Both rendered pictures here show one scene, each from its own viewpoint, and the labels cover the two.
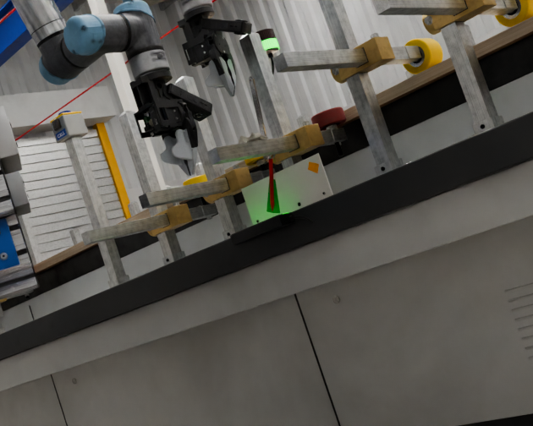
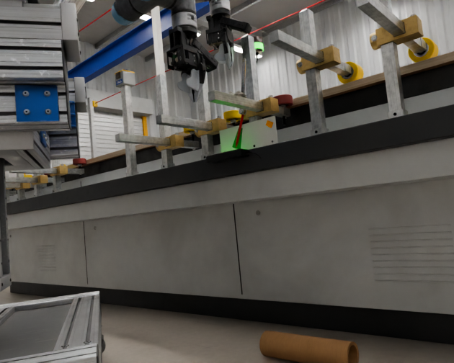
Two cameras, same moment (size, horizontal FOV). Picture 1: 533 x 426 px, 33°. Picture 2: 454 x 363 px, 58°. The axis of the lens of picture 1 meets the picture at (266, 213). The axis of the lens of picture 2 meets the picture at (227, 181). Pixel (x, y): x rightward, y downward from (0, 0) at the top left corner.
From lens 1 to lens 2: 0.62 m
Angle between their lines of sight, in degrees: 2
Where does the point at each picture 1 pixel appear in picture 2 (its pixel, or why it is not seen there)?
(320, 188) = (270, 138)
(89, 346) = (106, 209)
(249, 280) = (210, 187)
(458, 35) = (393, 50)
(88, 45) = not seen: outside the picture
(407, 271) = (307, 204)
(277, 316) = (219, 215)
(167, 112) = (189, 55)
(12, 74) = (108, 83)
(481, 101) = (398, 96)
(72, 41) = not seen: outside the picture
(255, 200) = (226, 139)
